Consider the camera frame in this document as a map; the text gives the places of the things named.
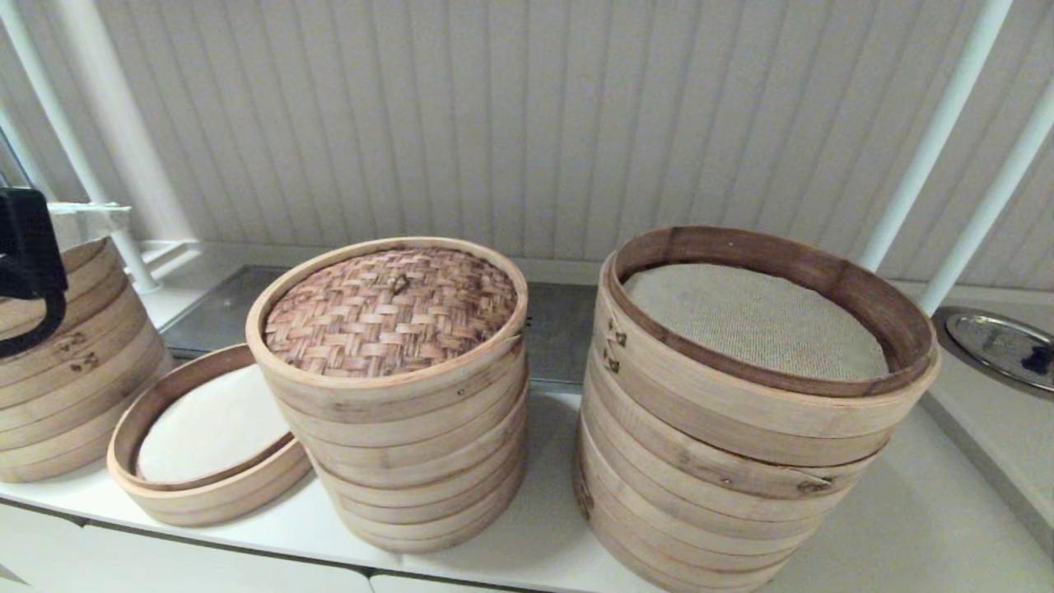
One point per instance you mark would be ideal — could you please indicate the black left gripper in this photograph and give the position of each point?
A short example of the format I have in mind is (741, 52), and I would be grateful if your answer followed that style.
(29, 243)

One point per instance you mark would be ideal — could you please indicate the small woven bamboo steamer lid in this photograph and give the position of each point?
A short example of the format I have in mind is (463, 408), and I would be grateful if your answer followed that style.
(387, 313)

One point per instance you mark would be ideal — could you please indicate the beige mesh steamer liner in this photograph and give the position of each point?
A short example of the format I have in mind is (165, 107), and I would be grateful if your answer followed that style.
(753, 321)

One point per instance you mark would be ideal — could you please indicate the round stainless steel lid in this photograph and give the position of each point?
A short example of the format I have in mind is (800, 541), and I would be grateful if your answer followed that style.
(984, 338)

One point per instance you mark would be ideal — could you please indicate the thin white metal pole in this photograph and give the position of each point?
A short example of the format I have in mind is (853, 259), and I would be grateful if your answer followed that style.
(939, 132)
(992, 214)
(50, 82)
(20, 148)

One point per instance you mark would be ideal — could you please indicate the wide white post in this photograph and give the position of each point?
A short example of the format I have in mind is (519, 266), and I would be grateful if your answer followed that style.
(128, 123)

